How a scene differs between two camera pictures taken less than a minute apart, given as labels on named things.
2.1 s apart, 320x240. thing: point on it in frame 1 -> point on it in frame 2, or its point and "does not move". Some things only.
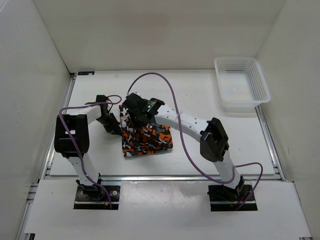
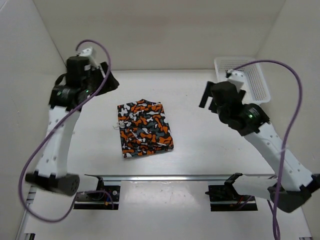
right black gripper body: x=136 y=121 -> x=240 y=93
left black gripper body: x=109 y=122 -> x=95 y=76
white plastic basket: x=241 y=83 does not move
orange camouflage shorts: x=142 y=139 does not move
